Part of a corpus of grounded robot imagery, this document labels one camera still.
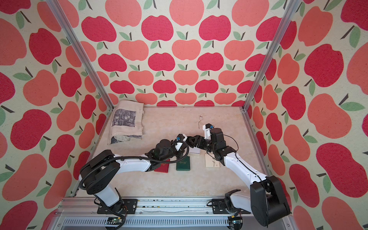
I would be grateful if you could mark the right aluminium frame post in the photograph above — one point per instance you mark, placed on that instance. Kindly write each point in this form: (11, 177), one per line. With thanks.
(274, 45)

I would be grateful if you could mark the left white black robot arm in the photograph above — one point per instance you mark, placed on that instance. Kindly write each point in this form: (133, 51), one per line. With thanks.
(96, 175)

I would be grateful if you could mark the folded beige patterned cloth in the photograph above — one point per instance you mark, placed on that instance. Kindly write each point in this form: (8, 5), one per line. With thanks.
(126, 123)

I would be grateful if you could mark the red jewelry box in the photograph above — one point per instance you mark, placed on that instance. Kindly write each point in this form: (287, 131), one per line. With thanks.
(164, 168)

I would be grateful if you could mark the green jewelry box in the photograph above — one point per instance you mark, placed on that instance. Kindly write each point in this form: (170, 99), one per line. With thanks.
(183, 165)

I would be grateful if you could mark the aluminium frame post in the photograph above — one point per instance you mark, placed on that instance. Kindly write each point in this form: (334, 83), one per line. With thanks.
(63, 21)
(274, 45)

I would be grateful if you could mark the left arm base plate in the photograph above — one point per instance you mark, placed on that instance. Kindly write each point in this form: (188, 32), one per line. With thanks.
(123, 206)

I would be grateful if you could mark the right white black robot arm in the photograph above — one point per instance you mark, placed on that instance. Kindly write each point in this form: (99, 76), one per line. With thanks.
(267, 201)

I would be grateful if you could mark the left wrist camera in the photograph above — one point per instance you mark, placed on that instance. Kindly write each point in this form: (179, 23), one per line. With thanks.
(180, 137)

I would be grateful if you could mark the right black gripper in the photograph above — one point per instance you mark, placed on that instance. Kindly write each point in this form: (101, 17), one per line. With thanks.
(199, 138)

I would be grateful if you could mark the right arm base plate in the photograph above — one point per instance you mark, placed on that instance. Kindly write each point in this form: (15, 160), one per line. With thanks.
(224, 206)

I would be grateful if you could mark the cream lift-off box lid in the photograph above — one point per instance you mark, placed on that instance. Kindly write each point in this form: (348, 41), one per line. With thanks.
(211, 162)

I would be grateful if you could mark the left aluminium frame post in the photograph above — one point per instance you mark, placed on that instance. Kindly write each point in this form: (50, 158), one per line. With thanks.
(63, 21)

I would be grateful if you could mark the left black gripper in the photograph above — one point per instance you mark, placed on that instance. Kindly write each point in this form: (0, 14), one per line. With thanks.
(181, 152)

